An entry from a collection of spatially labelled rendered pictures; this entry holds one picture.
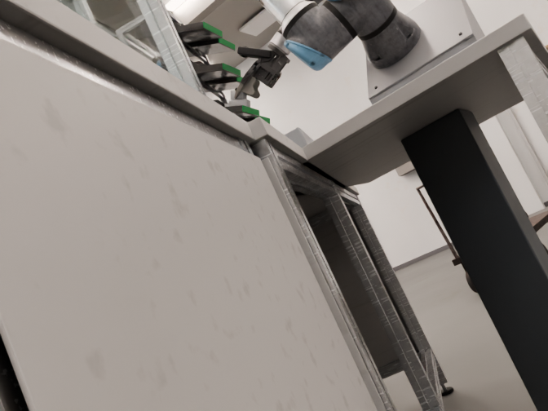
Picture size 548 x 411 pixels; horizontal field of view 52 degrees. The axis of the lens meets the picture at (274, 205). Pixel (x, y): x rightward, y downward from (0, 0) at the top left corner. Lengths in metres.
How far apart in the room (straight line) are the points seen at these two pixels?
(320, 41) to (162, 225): 1.09
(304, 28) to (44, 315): 1.25
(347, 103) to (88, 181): 11.10
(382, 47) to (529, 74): 0.53
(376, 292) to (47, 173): 1.30
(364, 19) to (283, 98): 10.61
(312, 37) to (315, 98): 10.26
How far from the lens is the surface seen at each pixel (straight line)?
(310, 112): 11.73
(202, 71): 1.95
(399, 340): 1.56
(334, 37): 1.44
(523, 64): 1.06
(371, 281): 1.54
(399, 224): 11.11
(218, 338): 0.39
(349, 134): 1.11
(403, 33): 1.51
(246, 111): 1.89
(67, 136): 0.34
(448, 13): 1.54
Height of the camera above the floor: 0.62
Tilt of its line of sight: 8 degrees up
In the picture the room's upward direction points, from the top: 25 degrees counter-clockwise
